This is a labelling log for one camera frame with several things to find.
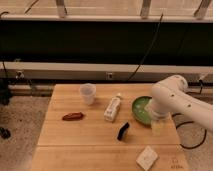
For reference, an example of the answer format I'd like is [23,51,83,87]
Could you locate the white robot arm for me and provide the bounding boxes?
[145,75,213,130]

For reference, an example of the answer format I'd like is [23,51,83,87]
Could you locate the white plastic bottle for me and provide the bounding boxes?
[104,93,122,122]

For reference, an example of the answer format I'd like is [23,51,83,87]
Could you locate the clear plastic cup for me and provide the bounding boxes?
[79,83,96,105]

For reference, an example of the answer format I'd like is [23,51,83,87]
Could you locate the green bowl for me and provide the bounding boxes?
[132,96,151,126]

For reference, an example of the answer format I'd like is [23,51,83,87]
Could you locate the brown sausage toy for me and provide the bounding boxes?
[62,112,84,121]

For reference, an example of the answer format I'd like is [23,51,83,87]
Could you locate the white square sponge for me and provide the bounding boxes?
[136,146,158,171]

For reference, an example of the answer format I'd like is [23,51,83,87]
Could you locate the black object on floor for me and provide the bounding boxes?
[0,127,11,139]

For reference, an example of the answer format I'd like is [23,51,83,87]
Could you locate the wall power outlet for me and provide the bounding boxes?
[106,72,113,80]

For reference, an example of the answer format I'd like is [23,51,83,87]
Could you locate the black hanging cable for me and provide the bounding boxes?
[125,12,165,83]

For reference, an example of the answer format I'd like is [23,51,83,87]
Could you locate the black floor cable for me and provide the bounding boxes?
[171,112,208,150]

